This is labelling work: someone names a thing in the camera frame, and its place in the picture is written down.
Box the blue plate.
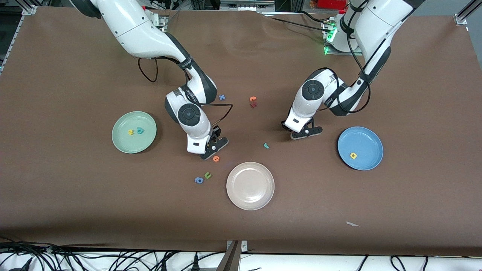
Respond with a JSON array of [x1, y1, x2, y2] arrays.
[[337, 126, 384, 171]]

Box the beige plate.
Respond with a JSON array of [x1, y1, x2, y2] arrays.
[[226, 162, 275, 211]]

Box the green plate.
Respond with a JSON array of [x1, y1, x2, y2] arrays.
[[112, 111, 157, 154]]

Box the brown table cover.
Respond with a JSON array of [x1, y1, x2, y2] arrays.
[[0, 8, 482, 257]]

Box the red box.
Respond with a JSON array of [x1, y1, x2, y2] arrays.
[[316, 0, 349, 10]]

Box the grey power strip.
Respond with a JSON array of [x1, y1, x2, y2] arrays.
[[220, 0, 276, 12]]

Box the aluminium corner profile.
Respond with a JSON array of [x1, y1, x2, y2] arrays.
[[454, 0, 482, 26]]

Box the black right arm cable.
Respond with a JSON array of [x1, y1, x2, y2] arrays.
[[137, 56, 233, 126]]

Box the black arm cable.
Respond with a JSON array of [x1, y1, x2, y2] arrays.
[[314, 0, 371, 114], [137, 56, 233, 126]]

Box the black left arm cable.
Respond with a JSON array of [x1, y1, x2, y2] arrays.
[[314, 0, 371, 114]]

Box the black cable on table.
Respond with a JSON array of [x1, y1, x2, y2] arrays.
[[268, 17, 334, 33], [297, 11, 332, 24]]

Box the metal frame bracket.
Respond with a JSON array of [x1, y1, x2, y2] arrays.
[[227, 240, 248, 253]]

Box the aluminium frame beam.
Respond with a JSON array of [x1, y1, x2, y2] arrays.
[[216, 241, 241, 271]]

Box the aluminium side rail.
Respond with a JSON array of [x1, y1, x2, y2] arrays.
[[0, 13, 29, 74]]

